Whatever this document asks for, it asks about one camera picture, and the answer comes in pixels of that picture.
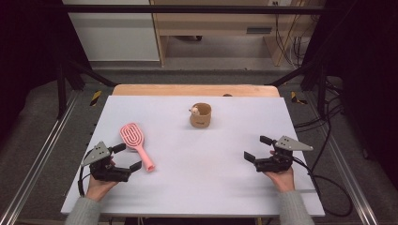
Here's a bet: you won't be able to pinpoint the yellow black tape marker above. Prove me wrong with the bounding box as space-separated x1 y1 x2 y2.
89 90 103 107
290 91 308 105

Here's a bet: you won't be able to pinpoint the aluminium floor rail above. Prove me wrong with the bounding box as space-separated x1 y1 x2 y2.
308 97 379 225
0 93 79 225

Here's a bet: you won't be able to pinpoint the hand-held gripper black cable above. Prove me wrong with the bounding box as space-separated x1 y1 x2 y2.
292 156 354 218
77 164 92 198

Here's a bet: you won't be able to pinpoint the white cabinet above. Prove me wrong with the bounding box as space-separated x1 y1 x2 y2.
62 0 161 62

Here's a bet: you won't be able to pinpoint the black horizontal frame bar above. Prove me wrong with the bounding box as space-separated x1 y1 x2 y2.
55 4 327 15

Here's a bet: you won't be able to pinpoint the wooden table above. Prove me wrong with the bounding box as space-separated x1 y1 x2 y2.
112 83 281 98

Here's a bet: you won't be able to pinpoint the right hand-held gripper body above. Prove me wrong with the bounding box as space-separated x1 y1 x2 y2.
254 135 314 173

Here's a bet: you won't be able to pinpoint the pink hairbrush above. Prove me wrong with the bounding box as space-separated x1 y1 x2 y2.
119 122 156 173

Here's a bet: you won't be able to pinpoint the left hand-held gripper black cable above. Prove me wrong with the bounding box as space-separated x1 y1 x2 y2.
77 164 92 198

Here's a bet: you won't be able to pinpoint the light wooden desk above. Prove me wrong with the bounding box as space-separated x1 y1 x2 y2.
149 0 327 68

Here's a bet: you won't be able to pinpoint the black curtain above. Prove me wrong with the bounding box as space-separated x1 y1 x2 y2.
299 0 398 182
0 0 92 142

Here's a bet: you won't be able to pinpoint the black metal frame stand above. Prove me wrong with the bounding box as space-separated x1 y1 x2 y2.
55 59 118 120
266 59 329 118

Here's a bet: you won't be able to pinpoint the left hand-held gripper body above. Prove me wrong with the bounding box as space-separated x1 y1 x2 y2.
80 141 131 183

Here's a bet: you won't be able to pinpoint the person's right hand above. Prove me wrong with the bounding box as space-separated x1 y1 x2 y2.
262 167 296 193

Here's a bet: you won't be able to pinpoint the person's left hand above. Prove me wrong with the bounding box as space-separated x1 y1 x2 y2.
85 174 119 203

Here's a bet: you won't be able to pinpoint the black floor cables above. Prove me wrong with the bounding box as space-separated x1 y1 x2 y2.
294 78 345 173

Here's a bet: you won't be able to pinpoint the right hand-held gripper black cable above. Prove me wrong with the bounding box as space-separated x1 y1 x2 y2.
292 156 354 218

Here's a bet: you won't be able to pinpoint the bundle of hanging cables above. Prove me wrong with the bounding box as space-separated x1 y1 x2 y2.
273 1 314 68

